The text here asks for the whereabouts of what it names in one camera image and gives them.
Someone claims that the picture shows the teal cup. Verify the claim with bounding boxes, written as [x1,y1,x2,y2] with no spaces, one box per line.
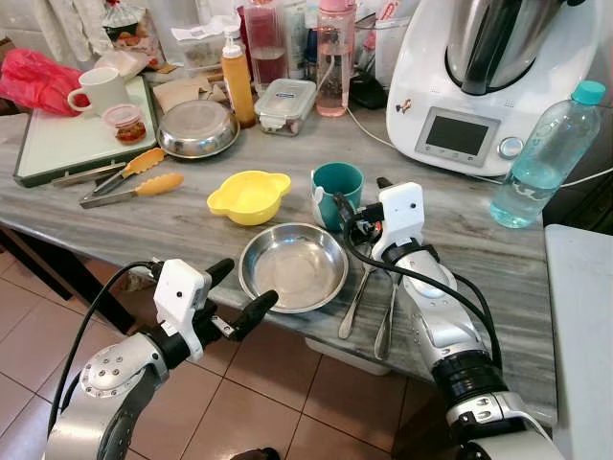
[308,161,367,234]

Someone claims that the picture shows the shallow steel plate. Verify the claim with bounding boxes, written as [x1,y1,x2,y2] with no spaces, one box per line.
[238,222,351,315]

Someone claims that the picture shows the yellow plastic bowl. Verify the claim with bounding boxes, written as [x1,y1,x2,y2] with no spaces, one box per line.
[206,170,293,228]

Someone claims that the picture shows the steel spoon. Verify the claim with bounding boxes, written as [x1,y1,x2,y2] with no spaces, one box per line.
[337,266,376,342]

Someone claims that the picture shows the steel fork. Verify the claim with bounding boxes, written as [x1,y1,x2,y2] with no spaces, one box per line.
[374,278,399,363]

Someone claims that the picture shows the pink drinking bottle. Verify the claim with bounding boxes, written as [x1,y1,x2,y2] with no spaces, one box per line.
[315,0,358,119]

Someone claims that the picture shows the open orange-tipped steel tongs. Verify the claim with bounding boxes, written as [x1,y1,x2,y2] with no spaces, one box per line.
[52,147,167,189]

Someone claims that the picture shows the round steel bowl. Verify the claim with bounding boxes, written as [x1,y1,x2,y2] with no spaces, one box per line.
[156,98,241,160]

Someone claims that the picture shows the black robot foot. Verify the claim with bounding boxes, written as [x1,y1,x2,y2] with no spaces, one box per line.
[229,447,282,460]

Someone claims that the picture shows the white kitchen cooking machine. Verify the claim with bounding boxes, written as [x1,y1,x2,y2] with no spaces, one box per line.
[385,0,613,179]

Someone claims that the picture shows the orange sauce squeeze bottle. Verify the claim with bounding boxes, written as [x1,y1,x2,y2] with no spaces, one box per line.
[219,28,259,129]

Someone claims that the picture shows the teal-capped clear water bottle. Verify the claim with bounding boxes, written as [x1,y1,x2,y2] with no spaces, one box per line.
[488,80,608,230]

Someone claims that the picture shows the small red-lidded plastic tub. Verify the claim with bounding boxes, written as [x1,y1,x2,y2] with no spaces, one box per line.
[101,103,148,146]

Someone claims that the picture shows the clear jug with red drink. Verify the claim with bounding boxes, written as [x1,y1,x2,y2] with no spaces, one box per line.
[240,0,289,93]

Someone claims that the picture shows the brown paper bag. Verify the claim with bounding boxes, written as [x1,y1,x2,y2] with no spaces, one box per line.
[151,75,228,113]

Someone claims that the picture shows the white appliance cabinet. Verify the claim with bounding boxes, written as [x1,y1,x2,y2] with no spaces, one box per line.
[543,222,613,460]

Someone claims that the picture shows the white green-edged tray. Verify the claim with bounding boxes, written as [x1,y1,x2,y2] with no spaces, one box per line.
[12,74,160,189]

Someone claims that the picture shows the white ceramic mug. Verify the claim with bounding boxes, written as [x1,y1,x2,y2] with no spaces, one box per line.
[66,66,132,119]

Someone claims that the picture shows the printed snack package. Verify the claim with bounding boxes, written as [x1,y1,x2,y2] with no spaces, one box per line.
[99,0,161,66]

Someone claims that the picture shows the red plastic bag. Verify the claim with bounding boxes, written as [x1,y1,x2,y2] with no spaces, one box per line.
[0,47,89,117]

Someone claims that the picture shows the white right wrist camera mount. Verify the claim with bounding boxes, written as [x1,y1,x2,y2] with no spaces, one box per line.
[371,181,426,263]

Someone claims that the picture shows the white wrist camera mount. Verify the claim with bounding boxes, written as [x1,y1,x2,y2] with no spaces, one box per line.
[371,181,426,263]
[153,258,213,336]

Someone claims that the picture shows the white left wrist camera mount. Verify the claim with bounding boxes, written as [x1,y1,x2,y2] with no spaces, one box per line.
[153,258,213,336]

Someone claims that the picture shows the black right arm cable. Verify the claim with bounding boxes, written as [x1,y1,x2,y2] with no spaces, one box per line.
[341,206,505,370]

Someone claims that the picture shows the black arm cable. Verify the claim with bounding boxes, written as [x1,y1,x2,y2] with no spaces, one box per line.
[341,206,505,370]
[48,261,159,437]

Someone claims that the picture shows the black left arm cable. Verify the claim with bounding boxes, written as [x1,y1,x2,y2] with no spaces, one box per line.
[48,261,159,437]

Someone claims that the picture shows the dark table leg frame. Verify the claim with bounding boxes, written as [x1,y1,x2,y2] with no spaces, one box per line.
[0,222,137,334]

